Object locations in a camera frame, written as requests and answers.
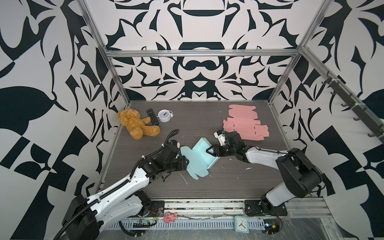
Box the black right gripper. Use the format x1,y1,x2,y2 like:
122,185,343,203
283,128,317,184
205,144,237,157

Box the light blue paper box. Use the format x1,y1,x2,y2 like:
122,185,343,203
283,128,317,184
181,138,220,180

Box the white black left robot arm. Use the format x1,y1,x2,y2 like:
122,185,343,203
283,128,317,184
54,129,189,240

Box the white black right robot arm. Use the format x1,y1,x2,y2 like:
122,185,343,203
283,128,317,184
206,131,325,216

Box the pink flat paper boxes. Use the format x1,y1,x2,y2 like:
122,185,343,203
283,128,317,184
223,105,270,141

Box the black remote control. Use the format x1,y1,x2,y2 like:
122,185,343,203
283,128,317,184
146,108,159,126

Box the white round alarm clock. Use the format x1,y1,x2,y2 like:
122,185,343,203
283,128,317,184
158,110,174,123

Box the pink small toy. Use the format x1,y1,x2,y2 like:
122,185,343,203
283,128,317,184
163,212,178,224

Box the brown teddy bear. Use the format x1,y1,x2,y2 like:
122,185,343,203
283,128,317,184
117,109,161,140

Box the green square clock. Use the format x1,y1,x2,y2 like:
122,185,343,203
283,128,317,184
234,216,249,234

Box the small electronics board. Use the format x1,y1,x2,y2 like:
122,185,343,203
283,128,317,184
262,218,282,235

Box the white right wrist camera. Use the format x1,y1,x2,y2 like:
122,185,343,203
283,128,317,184
214,131,227,146

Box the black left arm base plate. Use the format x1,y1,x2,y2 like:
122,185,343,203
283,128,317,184
137,201,165,217

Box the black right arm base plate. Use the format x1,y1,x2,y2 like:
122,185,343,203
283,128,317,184
244,199,288,217

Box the white slotted cable duct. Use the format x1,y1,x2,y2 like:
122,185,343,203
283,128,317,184
106,219,265,231

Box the black wall hook rail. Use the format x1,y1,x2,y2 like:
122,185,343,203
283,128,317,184
322,71,384,144

